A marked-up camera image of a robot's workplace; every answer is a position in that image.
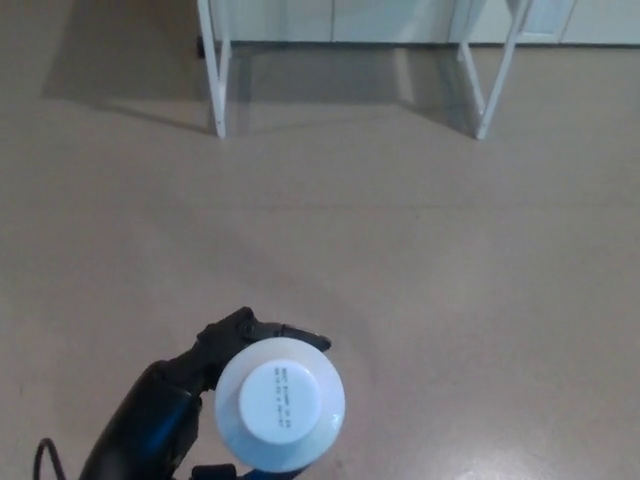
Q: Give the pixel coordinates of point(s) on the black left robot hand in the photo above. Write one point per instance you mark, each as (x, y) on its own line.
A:
(160, 400)

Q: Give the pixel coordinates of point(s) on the white plastic bottle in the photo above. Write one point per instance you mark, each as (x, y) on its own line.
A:
(280, 400)

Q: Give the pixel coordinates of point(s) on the white metal table frame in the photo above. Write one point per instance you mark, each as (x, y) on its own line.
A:
(218, 75)

